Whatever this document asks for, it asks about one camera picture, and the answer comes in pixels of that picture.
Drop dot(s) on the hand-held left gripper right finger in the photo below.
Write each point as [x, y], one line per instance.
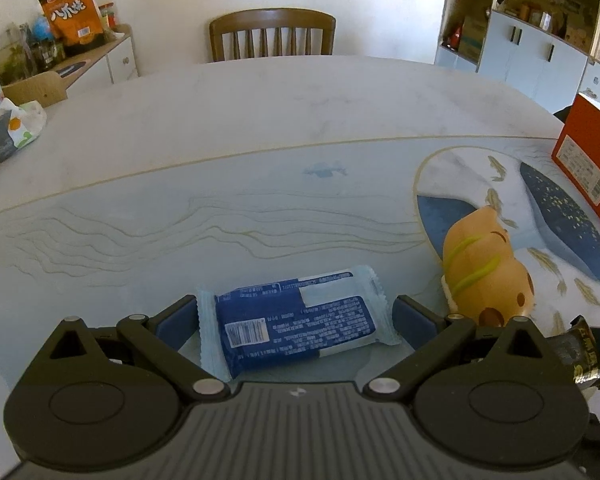
[414, 321]

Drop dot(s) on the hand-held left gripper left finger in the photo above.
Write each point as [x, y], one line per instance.
[176, 322]

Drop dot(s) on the black gold snack packet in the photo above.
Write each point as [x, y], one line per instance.
[580, 355]

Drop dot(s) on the blue snack packet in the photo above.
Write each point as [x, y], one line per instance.
[290, 322]

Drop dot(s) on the red cardboard box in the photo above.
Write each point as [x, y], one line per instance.
[590, 160]

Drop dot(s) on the white patterned desktop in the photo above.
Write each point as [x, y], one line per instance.
[230, 120]

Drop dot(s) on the yellow brown capybara toy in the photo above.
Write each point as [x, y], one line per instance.
[485, 270]

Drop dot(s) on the white printed tissue pack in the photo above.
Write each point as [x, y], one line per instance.
[22, 122]

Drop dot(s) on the white wooden sideboard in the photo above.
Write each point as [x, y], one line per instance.
[115, 62]

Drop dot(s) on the light wooden chair back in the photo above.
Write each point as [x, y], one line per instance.
[35, 89]

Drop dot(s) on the dark wooden chair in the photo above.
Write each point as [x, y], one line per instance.
[272, 35]

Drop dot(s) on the red lidded jar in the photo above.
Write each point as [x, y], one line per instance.
[107, 15]

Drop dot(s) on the small blue globe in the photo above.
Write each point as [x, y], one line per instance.
[44, 27]

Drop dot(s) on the orange snack bag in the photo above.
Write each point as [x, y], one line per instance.
[75, 12]

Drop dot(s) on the white wall cabinet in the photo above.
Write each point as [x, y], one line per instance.
[525, 50]

